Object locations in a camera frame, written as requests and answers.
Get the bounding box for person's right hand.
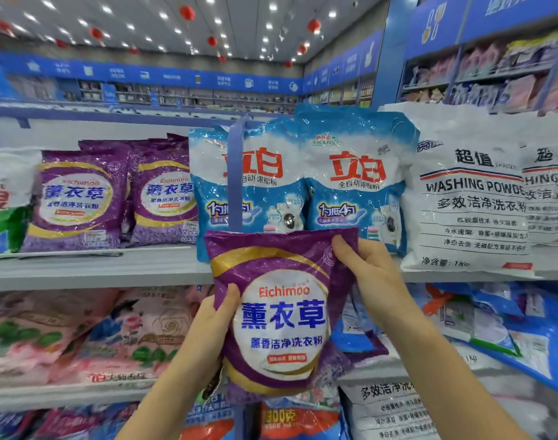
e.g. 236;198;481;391
332;235;418;331

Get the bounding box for person's left hand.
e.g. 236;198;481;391
182;284;242;381

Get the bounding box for green Ariel detergent bags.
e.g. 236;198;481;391
0;146;42;257

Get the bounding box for person's right forearm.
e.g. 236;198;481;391
389;307;527;440

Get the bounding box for blue pillar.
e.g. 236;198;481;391
370;0;418;111

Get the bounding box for rows of small red lanterns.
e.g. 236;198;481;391
0;18;309;68

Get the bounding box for rows of round ceiling lights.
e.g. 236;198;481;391
0;0;339;61

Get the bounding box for wall shelf of detergent bottles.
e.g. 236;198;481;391
306;27;558;114

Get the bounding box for blue wall sign band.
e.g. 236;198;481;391
0;48;306;95

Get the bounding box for blue wall shelving unit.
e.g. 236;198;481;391
301;0;558;116

